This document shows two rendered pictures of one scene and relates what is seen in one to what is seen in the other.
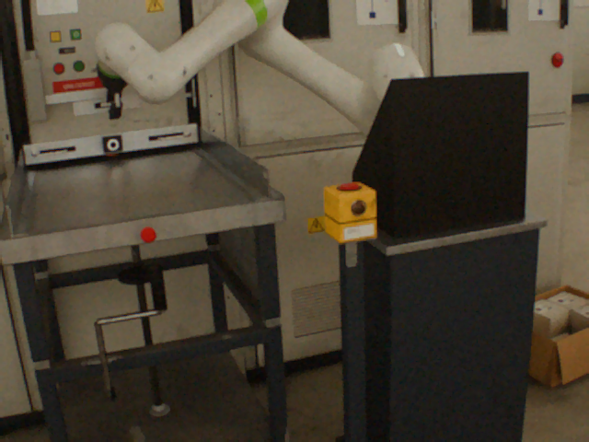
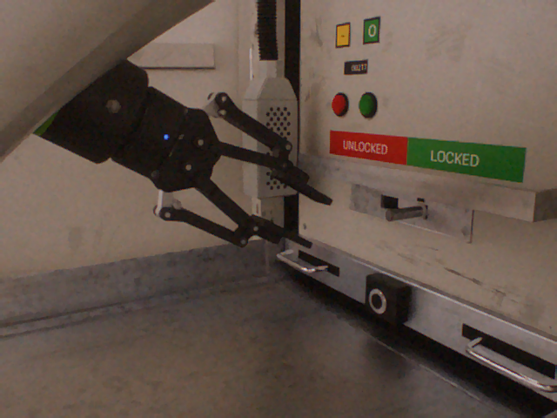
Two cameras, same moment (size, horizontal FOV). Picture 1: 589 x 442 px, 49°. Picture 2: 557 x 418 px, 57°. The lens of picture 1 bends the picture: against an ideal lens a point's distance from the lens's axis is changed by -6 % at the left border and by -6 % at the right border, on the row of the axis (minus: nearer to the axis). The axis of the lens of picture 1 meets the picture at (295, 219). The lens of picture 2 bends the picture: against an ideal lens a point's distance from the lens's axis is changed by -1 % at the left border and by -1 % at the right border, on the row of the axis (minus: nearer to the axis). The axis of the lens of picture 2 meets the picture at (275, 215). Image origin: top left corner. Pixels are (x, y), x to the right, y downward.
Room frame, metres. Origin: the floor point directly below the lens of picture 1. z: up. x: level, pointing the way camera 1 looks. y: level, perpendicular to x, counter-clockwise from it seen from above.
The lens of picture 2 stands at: (1.74, -0.04, 1.15)
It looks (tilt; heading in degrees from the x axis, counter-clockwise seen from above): 13 degrees down; 78
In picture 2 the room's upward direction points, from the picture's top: straight up
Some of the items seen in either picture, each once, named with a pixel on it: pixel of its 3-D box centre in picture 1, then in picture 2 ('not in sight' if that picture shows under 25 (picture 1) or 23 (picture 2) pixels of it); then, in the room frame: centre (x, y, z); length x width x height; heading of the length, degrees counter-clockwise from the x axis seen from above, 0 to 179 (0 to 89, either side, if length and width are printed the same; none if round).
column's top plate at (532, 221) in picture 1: (437, 217); not in sight; (1.57, -0.35, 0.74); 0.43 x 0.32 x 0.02; 107
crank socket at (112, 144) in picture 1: (112, 144); (384, 298); (2.01, 0.54, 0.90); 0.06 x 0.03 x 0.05; 109
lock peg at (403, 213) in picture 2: not in sight; (408, 205); (2.02, 0.51, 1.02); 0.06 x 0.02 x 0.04; 19
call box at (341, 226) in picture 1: (350, 212); not in sight; (1.29, -0.11, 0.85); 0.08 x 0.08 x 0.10; 19
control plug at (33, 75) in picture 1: (35, 89); (271, 138); (1.89, 0.72, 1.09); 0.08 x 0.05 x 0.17; 19
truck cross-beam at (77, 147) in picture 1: (111, 142); (406, 293); (2.04, 0.55, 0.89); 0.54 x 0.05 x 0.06; 109
